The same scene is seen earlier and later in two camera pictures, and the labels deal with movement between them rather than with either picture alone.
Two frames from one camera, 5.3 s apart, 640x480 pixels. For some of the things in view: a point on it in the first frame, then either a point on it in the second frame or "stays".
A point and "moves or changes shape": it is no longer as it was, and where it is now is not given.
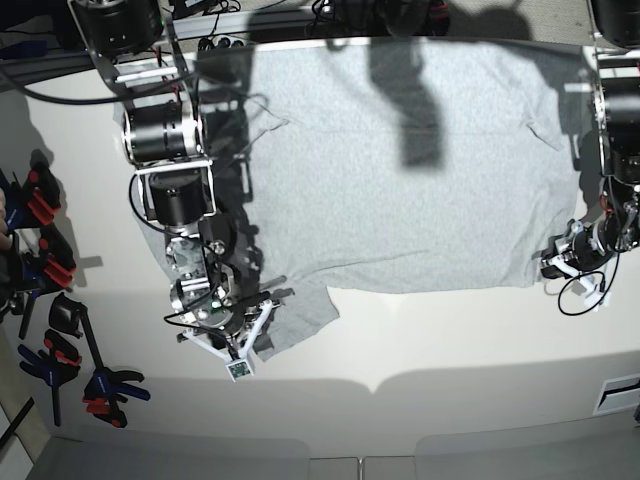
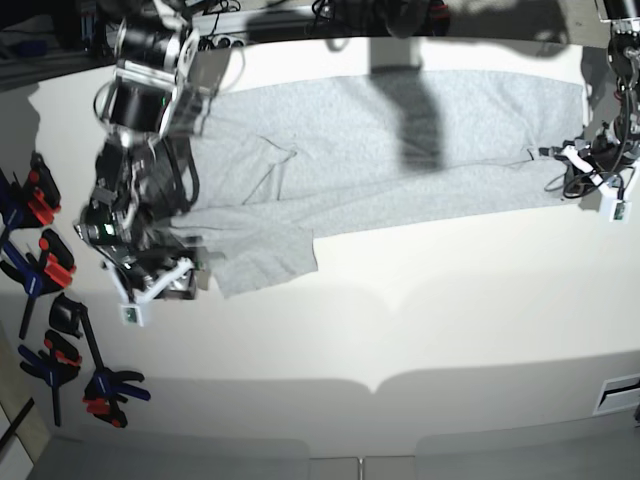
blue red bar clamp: [36, 202] stays
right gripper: [583, 255] -> [605, 158]
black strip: [28, 405] stays
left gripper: [235, 341] -> [137, 285]
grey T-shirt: [394, 164] moves or changes shape
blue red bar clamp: [104, 388] stays
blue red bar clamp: [59, 365] stays
